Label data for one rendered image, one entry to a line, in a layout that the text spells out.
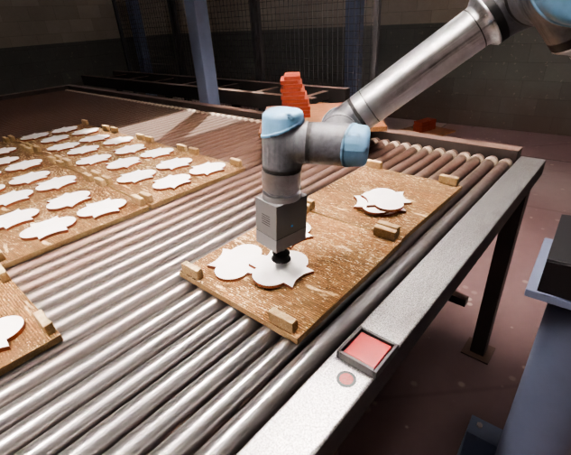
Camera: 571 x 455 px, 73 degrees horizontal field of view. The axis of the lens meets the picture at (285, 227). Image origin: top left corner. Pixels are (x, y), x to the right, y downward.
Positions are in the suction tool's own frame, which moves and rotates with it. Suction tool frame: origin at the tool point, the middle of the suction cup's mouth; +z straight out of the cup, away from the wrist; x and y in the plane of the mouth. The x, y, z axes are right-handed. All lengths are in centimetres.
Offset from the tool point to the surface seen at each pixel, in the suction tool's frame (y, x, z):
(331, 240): -17.6, -0.6, 3.1
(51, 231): 31, -60, 8
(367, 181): -54, -17, 3
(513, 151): -110, 8, -1
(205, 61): -97, -179, -15
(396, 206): -39.8, 3.2, -0.4
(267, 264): 1.7, -2.6, 2.3
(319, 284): -2.4, 9.5, 2.9
